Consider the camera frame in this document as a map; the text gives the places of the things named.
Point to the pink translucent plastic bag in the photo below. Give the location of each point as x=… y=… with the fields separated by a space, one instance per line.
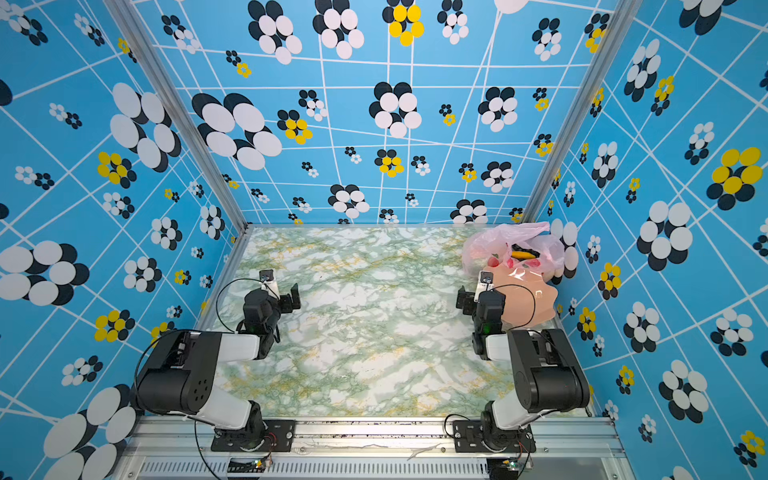
x=492 y=247

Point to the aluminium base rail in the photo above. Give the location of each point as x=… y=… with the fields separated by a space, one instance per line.
x=379 y=448

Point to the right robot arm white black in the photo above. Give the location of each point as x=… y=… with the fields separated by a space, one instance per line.
x=547 y=378

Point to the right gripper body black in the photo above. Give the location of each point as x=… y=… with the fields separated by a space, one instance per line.
x=478 y=325

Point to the yellow fake banana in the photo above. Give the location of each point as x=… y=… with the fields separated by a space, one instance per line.
x=523 y=255

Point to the left aluminium corner post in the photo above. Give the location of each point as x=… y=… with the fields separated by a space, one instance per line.
x=128 y=22

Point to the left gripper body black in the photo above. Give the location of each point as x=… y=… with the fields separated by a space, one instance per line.
x=275 y=312

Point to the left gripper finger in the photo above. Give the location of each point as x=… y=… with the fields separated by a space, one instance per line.
x=267 y=278
x=290 y=302

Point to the right aluminium corner post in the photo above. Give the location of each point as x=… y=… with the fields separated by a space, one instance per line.
x=619 y=25

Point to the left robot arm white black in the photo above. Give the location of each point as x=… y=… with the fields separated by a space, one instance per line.
x=178 y=378

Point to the peach scalloped plastic bowl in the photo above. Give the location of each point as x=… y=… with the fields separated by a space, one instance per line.
x=530 y=301

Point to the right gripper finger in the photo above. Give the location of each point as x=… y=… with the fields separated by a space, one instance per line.
x=466 y=301
x=485 y=283

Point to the left floor aluminium rail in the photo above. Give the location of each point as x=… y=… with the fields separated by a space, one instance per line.
x=210 y=315

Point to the aluminium corner post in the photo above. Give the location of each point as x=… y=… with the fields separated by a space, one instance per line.
x=619 y=25
x=128 y=22

